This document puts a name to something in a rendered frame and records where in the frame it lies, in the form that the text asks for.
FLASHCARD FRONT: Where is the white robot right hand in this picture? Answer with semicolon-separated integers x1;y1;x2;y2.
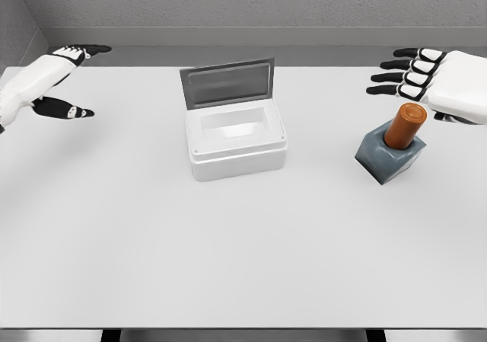
365;47;487;126

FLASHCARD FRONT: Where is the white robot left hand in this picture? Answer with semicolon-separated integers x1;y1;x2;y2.
10;44;113;120

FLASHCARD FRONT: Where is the grey hinged box lid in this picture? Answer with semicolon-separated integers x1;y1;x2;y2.
179;56;276;111

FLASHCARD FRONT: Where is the white rectangular open box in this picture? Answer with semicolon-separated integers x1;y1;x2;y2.
185;103;288;184

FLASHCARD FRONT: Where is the grey block stamp, brown handle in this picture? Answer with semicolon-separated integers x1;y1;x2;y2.
354;102;428;187

